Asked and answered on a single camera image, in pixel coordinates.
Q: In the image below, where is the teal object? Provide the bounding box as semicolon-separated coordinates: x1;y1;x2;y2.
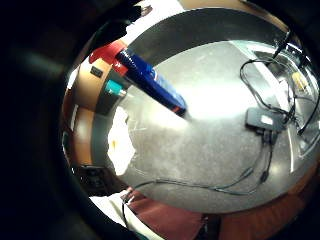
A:
104;79;128;98

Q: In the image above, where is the white crumpled paper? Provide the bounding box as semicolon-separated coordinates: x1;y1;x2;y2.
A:
106;106;138;177

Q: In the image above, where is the small black rectangle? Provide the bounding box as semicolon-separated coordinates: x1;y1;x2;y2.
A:
90;65;105;79

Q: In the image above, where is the yellow object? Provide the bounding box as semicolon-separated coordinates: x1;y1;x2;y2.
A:
291;71;308;93

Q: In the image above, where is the black cable with plug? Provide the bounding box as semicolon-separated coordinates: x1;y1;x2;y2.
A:
213;130;278;197

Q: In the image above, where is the long grey cable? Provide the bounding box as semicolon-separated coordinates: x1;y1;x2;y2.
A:
121;166;255;228

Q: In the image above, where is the black stand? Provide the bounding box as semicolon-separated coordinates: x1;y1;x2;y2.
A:
271;29;295;60

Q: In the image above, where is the black device box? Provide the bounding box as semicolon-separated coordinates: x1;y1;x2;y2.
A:
245;106;288;133

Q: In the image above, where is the black looped cable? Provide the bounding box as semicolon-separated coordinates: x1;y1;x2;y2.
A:
239;58;298;118

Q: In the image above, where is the person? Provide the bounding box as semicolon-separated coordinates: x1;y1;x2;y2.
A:
89;187;208;240

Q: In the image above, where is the red object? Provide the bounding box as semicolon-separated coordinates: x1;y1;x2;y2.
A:
88;40;130;77

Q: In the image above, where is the black curved cable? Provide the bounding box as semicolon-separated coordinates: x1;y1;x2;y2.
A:
297;94;320;137

